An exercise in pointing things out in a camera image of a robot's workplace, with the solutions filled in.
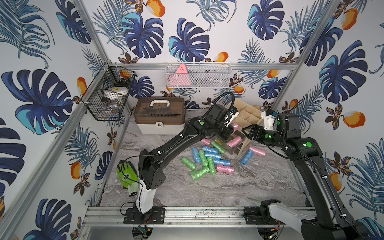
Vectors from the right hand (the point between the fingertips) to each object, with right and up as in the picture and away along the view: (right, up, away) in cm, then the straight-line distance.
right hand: (248, 130), depth 70 cm
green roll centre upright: (-19, -20, +22) cm, 35 cm away
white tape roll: (-66, +22, +13) cm, 70 cm away
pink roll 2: (-5, -24, +18) cm, 30 cm away
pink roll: (-17, -8, +30) cm, 35 cm away
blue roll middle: (-12, -16, +23) cm, 30 cm away
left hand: (-6, +2, +5) cm, 8 cm away
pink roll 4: (+16, -14, +25) cm, 33 cm away
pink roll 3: (-5, +2, +3) cm, 6 cm away
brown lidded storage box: (-45, +9, +20) cm, 50 cm away
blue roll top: (-15, -13, +25) cm, 32 cm away
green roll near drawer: (-8, -13, +25) cm, 29 cm away
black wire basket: (-73, +18, +12) cm, 76 cm away
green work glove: (-47, -16, -20) cm, 53 cm away
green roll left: (-28, -21, +21) cm, 41 cm away
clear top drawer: (-10, -7, +10) cm, 15 cm away
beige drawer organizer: (+4, +8, +12) cm, 15 cm away
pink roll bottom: (-3, -6, +11) cm, 13 cm away
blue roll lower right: (-8, -20, +20) cm, 30 cm away
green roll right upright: (-15, -22, +20) cm, 33 cm away
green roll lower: (-23, -26, +15) cm, 38 cm away
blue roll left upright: (-24, -16, +25) cm, 38 cm away
